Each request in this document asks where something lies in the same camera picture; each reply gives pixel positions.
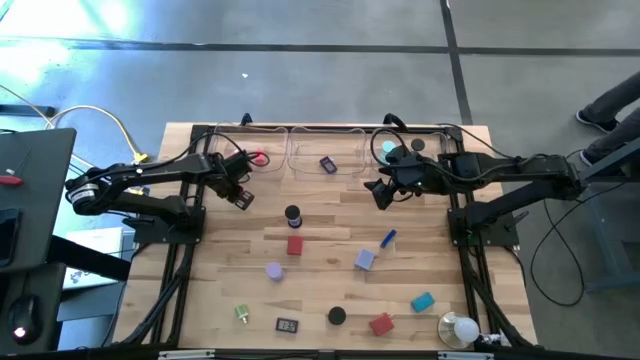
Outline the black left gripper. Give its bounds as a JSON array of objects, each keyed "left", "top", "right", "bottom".
[{"left": 208, "top": 149, "right": 256, "bottom": 212}]

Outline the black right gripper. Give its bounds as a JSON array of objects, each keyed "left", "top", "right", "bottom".
[{"left": 363, "top": 144, "right": 442, "bottom": 212}]

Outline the teal sand hourglass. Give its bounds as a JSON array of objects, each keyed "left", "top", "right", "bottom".
[{"left": 378, "top": 139, "right": 399, "bottom": 166}]

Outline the lavender cube charger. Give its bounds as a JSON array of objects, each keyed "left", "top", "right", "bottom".
[{"left": 354, "top": 248, "right": 376, "bottom": 272}]

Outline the teal rectangular block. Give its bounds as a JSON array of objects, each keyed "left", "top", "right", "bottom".
[{"left": 410, "top": 291, "right": 436, "bottom": 314}]

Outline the black hourglass blue sand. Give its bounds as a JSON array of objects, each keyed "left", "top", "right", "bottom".
[{"left": 284, "top": 204, "right": 303, "bottom": 230}]

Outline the lavender sand hourglass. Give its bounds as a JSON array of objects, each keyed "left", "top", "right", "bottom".
[{"left": 264, "top": 261, "right": 286, "bottom": 284}]

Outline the black digital clock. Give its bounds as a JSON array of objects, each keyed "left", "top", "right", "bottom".
[{"left": 274, "top": 317, "right": 300, "bottom": 335}]

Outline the white paper sheet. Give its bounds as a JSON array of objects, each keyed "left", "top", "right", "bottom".
[{"left": 62, "top": 227, "right": 136, "bottom": 291}]

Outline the black desk support bar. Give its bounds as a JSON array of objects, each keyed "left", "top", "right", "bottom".
[{"left": 47, "top": 234, "right": 132, "bottom": 282}]

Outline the white light bulb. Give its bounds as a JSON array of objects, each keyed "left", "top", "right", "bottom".
[{"left": 452, "top": 317, "right": 501, "bottom": 347}]

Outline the dark grey laptop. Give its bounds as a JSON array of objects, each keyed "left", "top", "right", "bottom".
[{"left": 0, "top": 127, "right": 77, "bottom": 275}]

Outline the black flat floor bar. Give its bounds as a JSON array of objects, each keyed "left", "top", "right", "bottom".
[{"left": 0, "top": 103, "right": 57, "bottom": 119}]

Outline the person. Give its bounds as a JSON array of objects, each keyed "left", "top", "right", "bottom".
[{"left": 574, "top": 69, "right": 640, "bottom": 169}]

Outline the black phone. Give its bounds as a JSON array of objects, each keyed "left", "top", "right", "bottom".
[{"left": 0, "top": 207, "right": 24, "bottom": 269}]

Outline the black computer mouse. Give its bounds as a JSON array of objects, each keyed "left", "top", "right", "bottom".
[{"left": 7, "top": 294, "right": 44, "bottom": 346}]

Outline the yellow power cable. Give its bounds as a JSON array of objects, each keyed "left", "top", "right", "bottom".
[{"left": 0, "top": 84, "right": 151, "bottom": 195}]

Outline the red wall charger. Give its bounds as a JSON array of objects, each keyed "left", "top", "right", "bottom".
[{"left": 368, "top": 312, "right": 396, "bottom": 337}]

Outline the white bracket strip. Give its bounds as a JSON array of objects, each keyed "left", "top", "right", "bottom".
[
  {"left": 158, "top": 349, "right": 217, "bottom": 360},
  {"left": 437, "top": 350, "right": 495, "bottom": 360}
]

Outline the grey metal stool frame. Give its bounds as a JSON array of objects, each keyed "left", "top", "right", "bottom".
[{"left": 574, "top": 142, "right": 640, "bottom": 294}]

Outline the black floor cable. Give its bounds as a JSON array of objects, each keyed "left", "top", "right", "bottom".
[{"left": 529, "top": 197, "right": 587, "bottom": 308}]

